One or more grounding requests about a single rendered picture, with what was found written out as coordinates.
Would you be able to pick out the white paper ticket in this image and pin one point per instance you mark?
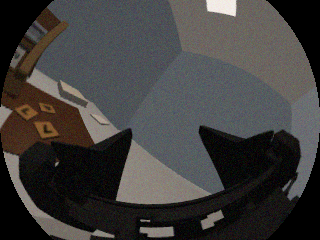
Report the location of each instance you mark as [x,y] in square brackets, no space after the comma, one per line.
[16,58]

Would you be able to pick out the brown tile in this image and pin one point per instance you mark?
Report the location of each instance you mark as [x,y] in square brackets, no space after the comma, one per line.
[46,108]
[45,129]
[26,112]

